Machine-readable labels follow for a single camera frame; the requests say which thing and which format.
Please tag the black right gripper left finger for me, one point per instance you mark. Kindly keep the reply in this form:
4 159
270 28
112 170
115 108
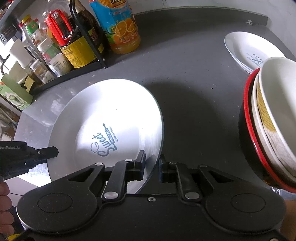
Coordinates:
122 173

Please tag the white seasoning bottle green label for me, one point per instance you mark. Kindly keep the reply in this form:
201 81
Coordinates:
54 58

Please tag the white plate Sweet print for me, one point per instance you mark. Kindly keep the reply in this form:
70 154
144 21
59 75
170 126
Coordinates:
110 121

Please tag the white plate Bakery print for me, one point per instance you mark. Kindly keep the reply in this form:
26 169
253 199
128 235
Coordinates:
249 50

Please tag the dark soy sauce bottle yellow label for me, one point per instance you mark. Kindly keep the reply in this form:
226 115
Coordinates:
91 30

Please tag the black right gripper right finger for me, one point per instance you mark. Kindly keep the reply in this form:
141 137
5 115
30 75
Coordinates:
179 174

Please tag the red capped sauce bottle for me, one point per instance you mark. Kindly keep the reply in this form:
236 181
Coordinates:
70 39

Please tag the red rimmed bowl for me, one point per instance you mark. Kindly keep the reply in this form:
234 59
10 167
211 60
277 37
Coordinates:
252 147

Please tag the orange juice bottle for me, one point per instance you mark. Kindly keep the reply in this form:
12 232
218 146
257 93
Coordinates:
118 23

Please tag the black wire shelf rack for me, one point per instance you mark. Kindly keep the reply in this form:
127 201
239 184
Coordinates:
12 13

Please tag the small glass spice jar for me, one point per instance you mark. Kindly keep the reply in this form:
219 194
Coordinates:
41 71

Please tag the person's right hand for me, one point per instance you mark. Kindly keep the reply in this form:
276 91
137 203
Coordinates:
288 227

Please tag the green cardboard box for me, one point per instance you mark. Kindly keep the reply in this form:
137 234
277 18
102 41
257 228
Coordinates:
14 93

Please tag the person's left hand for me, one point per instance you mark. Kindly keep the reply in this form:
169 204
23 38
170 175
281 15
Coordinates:
6 217

